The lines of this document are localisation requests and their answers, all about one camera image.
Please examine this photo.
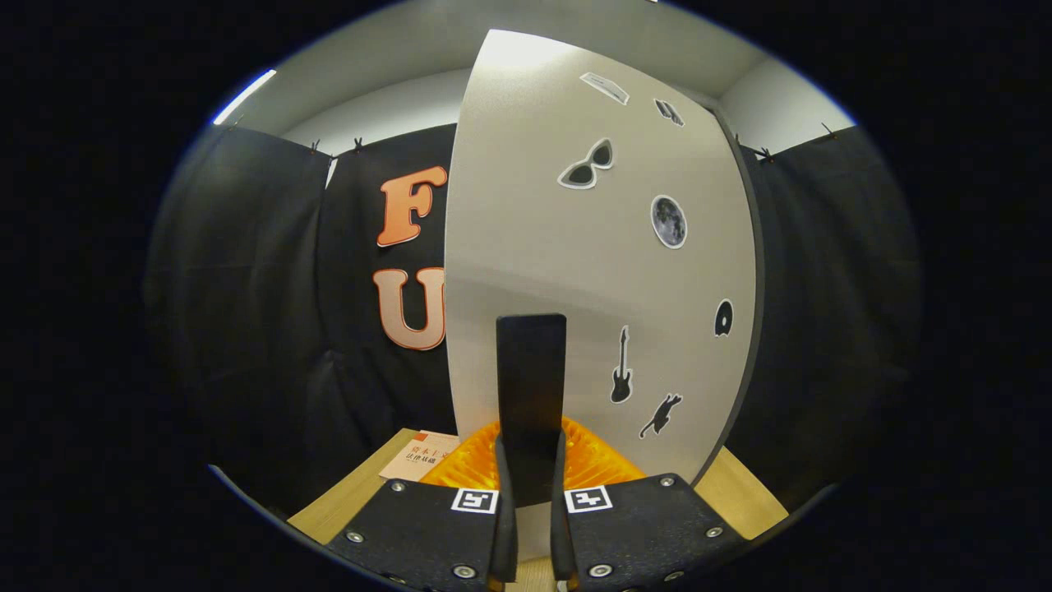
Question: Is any beige shoe cabinet door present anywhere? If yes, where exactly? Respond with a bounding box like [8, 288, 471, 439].
[444, 29, 758, 564]

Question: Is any black backdrop cloth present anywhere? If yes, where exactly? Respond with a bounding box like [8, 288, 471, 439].
[144, 123, 921, 519]

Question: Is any ceiling light panel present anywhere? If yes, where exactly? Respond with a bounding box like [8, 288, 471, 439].
[212, 68, 278, 126]

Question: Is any black door handle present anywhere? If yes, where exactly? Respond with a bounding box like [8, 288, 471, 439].
[496, 312, 568, 506]

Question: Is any row of black cloth clips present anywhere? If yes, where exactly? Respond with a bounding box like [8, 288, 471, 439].
[308, 122, 839, 164]

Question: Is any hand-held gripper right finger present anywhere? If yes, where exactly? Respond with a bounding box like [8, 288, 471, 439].
[549, 415, 749, 592]

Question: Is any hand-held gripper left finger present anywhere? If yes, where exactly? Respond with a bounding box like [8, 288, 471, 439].
[325, 421, 519, 592]

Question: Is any beige cover book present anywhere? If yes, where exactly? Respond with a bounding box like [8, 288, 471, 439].
[380, 432, 461, 483]

